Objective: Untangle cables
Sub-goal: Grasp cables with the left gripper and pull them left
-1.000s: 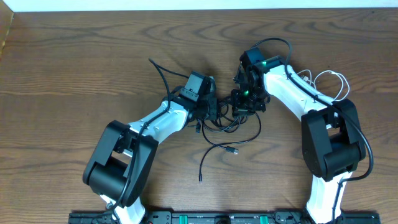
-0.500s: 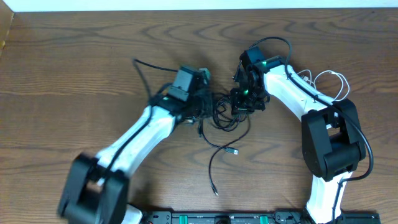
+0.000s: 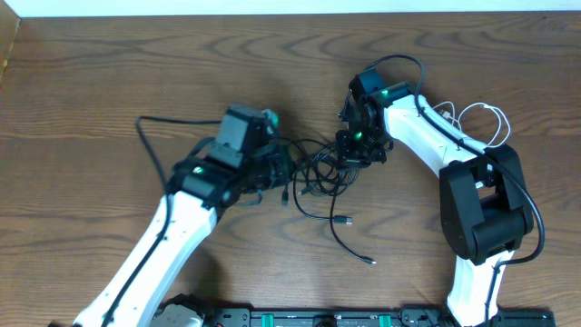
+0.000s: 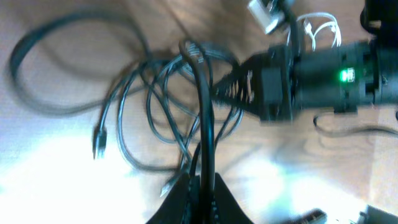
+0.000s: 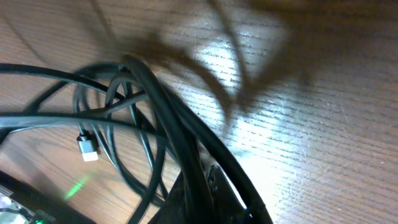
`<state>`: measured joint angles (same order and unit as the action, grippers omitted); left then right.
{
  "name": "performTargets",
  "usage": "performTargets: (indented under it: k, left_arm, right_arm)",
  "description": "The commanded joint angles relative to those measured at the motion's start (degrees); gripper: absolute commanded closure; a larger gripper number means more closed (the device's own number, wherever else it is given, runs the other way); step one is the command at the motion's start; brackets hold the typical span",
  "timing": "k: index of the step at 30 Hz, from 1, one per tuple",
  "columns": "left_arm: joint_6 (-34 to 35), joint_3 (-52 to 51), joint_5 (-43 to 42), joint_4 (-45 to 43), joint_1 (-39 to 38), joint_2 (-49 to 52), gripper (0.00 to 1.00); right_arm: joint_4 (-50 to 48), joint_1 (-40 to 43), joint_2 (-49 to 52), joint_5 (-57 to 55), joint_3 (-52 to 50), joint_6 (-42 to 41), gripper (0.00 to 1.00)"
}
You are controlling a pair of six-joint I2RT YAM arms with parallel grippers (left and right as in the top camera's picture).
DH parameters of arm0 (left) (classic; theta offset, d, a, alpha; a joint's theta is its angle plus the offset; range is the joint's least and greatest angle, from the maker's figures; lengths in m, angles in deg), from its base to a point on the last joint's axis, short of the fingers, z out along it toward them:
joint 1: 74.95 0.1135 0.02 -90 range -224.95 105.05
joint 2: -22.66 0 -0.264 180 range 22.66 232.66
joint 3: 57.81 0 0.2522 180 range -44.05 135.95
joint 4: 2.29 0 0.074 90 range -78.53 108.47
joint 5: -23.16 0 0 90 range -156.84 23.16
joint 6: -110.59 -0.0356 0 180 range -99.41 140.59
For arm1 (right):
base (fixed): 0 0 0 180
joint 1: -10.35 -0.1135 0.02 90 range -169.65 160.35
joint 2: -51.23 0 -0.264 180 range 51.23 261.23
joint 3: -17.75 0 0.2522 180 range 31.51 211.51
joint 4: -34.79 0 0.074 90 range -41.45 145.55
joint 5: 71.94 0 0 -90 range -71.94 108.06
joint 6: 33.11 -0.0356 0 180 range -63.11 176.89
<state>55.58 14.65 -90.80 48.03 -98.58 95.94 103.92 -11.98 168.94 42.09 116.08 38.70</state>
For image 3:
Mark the white USB cable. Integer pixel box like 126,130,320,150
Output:
431,100,512,150

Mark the camera cable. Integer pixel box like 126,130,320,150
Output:
99,115,223,327
362,54,547,327

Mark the cardboard box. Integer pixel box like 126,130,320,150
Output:
0,0,22,80

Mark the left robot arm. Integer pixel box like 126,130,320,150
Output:
73,104,291,327

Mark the left camera cable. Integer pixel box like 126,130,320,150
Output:
99,115,223,327

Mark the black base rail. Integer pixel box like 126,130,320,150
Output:
153,307,557,327

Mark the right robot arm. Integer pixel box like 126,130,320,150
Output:
336,69,534,326

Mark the right camera cable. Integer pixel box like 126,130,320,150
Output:
362,54,547,327

